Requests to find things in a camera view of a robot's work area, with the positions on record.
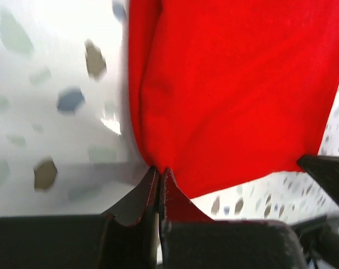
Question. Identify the red t shirt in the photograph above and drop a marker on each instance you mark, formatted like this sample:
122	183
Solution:
226	92

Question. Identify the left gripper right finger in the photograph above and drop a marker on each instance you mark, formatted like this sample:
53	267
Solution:
191	239

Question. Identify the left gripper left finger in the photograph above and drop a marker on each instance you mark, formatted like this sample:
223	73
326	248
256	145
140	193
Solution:
124	236

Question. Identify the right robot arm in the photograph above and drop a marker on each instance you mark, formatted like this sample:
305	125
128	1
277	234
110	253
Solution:
319	237

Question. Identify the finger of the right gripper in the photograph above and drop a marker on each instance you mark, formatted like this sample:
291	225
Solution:
325	171

